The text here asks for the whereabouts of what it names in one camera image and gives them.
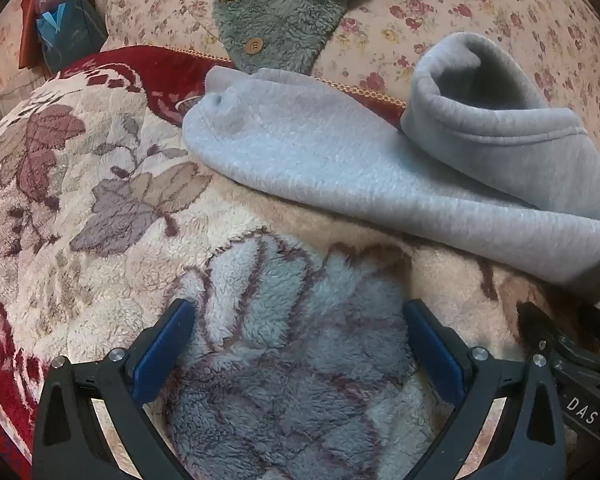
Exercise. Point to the red and cream plush blanket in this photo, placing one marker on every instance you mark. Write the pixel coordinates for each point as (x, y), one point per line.
(80, 235)

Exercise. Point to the red flat box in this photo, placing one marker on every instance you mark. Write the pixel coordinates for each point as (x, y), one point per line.
(29, 20)

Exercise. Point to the grey fleece pants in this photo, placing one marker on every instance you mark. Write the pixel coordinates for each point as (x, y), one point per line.
(330, 160)

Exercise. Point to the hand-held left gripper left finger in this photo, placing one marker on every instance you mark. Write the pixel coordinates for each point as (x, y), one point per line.
(162, 350)

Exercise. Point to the rose print quilt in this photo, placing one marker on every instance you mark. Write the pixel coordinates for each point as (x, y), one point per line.
(480, 10)

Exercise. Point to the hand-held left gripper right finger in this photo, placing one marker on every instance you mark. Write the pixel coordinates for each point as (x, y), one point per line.
(435, 350)

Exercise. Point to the grey-green fleece jacket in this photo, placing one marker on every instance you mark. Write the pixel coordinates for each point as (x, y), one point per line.
(280, 10)

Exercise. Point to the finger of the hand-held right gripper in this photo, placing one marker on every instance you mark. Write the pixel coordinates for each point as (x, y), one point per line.
(537, 325)

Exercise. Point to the floral print pillow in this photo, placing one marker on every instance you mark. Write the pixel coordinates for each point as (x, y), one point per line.
(2, 55)

